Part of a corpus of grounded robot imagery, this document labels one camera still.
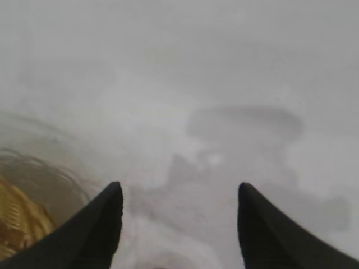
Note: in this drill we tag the yellow woven wicker basket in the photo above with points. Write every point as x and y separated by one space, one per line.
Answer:
16 218

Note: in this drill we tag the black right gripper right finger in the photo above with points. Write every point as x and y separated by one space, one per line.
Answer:
269 241

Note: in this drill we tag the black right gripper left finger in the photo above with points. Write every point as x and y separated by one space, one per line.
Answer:
89 235

